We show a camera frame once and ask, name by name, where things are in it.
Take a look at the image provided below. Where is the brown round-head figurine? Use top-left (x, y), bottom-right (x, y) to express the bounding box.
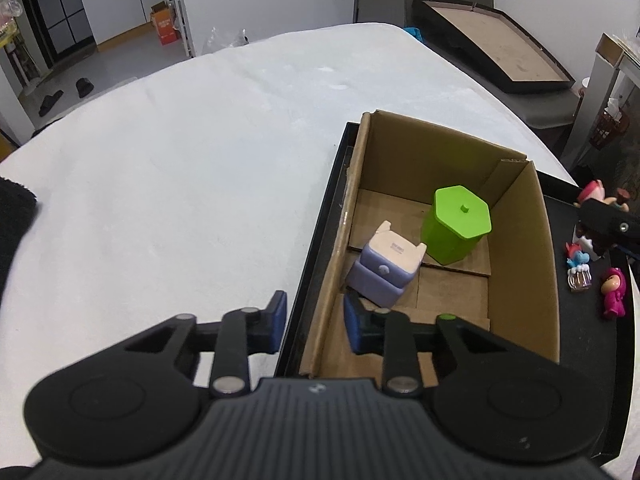
top-left (575, 180), bottom-right (630, 212)

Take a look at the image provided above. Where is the purple block toy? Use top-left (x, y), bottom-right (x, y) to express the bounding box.
top-left (346, 220), bottom-right (427, 309)

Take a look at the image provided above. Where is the green hexagonal container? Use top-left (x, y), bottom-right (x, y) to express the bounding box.
top-left (421, 185), bottom-right (492, 264)

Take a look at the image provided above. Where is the black tray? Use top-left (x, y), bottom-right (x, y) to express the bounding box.
top-left (276, 122), bottom-right (636, 465)

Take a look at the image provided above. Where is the red blue mug figurine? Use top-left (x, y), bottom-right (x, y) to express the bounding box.
top-left (565, 237), bottom-right (592, 292)

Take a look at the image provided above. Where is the white tablecloth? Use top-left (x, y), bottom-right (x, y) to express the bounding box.
top-left (1, 23), bottom-right (567, 466)

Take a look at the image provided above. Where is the white side table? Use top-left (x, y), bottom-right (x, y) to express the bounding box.
top-left (561, 32), bottom-right (639, 170)

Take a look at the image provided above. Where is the black fuzzy cloth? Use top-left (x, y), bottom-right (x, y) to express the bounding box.
top-left (0, 178), bottom-right (37, 296)

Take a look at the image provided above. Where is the black slipper right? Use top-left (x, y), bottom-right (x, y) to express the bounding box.
top-left (75, 77), bottom-right (94, 99)

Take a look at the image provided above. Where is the black slipper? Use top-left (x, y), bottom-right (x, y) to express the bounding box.
top-left (38, 90), bottom-right (64, 118)
top-left (75, 77), bottom-right (94, 99)

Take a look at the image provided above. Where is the black slipper left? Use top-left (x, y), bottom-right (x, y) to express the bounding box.
top-left (38, 90), bottom-right (64, 118)

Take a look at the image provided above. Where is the orange cardboard box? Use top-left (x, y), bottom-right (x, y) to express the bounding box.
top-left (151, 2), bottom-right (179, 46)

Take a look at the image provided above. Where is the white kitchen cabinet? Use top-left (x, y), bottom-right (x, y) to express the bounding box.
top-left (81, 0), bottom-right (148, 44)

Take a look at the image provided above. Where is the black picture frame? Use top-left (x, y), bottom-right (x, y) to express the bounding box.
top-left (411, 0), bottom-right (575, 93)

